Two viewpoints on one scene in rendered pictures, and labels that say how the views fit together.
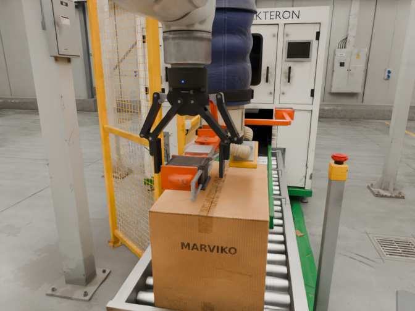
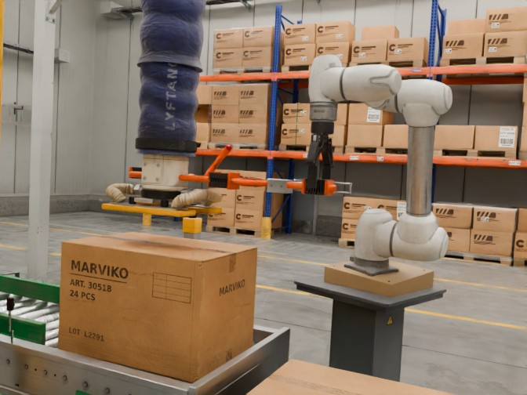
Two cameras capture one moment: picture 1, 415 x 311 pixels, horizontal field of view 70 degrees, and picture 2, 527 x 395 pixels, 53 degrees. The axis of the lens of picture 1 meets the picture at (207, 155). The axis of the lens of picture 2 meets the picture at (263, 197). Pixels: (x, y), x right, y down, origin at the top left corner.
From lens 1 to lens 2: 1.79 m
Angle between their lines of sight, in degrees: 75
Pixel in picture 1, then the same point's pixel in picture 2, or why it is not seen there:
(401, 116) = (43, 197)
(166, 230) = (212, 279)
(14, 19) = not seen: outside the picture
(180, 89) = (324, 134)
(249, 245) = (249, 274)
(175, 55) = (334, 115)
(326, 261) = not seen: hidden behind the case
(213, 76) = (187, 127)
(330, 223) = not seen: hidden behind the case
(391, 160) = (39, 256)
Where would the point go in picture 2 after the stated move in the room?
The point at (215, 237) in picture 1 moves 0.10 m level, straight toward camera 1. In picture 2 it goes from (236, 273) to (263, 277)
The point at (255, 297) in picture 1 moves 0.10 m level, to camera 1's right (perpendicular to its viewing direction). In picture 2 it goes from (250, 324) to (257, 317)
